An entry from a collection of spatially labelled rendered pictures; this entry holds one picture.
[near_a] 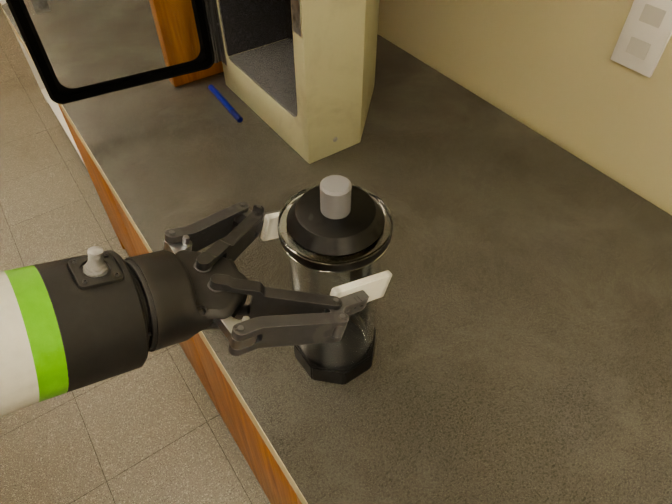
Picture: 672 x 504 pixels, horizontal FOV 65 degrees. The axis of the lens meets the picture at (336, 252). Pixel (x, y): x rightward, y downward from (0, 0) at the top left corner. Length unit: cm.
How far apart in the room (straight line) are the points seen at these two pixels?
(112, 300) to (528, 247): 61
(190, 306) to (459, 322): 40
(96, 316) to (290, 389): 32
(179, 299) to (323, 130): 55
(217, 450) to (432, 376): 108
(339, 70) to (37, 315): 62
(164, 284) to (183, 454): 130
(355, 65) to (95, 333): 63
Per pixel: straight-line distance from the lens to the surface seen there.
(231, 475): 162
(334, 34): 83
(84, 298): 38
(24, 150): 292
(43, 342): 37
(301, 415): 63
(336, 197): 45
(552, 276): 80
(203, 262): 44
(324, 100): 87
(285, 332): 42
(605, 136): 102
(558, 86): 105
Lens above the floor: 151
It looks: 48 degrees down
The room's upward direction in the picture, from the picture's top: straight up
